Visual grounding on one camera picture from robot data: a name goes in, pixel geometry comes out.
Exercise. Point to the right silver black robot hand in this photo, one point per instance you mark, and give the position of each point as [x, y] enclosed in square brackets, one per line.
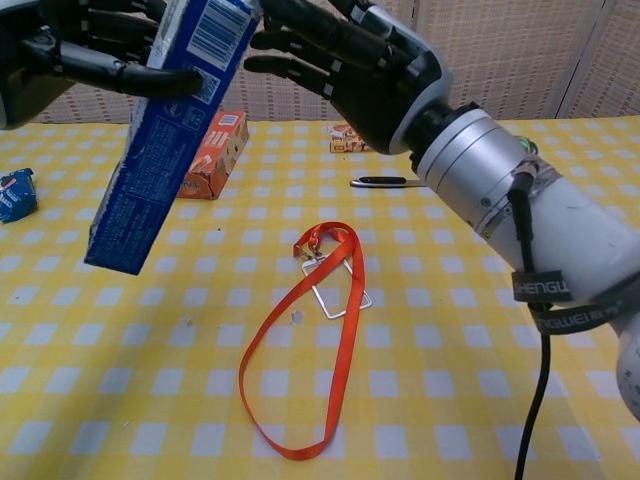
[380, 75]

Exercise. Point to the orange carton box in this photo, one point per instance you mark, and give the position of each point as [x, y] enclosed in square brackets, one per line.
[225, 150]

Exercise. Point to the clear badge holder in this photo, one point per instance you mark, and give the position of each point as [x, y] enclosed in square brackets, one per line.
[332, 295]

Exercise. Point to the blue and white toothpaste box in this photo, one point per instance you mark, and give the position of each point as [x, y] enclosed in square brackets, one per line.
[150, 175]

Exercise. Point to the yellow curry roux box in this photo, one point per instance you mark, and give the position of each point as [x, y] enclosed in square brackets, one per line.
[345, 142]

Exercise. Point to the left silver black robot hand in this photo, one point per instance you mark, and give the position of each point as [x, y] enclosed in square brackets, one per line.
[75, 45]

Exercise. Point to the blue snack packet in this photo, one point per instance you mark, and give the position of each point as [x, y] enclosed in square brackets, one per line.
[17, 197]

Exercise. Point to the yellow checked tablecloth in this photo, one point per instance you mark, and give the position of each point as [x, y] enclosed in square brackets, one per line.
[425, 375]

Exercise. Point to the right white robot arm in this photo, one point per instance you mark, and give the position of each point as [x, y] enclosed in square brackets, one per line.
[575, 235]

